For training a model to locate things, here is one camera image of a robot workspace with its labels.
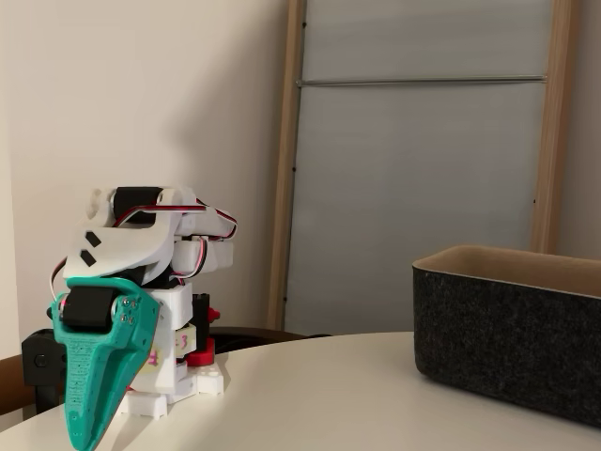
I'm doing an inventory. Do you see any red white servo wire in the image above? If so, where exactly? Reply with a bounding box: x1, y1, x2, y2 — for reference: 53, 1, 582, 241
49, 257, 71, 302

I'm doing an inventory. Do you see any wood framed frosted panel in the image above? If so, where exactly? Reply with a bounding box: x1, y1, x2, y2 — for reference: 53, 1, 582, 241
267, 0, 578, 333

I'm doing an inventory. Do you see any dark grey felt bin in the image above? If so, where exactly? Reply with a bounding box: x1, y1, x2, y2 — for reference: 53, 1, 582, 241
411, 243, 601, 428

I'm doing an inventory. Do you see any dark curved chair back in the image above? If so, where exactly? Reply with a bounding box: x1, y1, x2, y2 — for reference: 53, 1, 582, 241
208, 326, 332, 352

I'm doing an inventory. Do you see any black and red clamp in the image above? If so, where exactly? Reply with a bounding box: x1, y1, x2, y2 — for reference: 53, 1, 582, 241
187, 291, 222, 367
21, 328, 67, 414

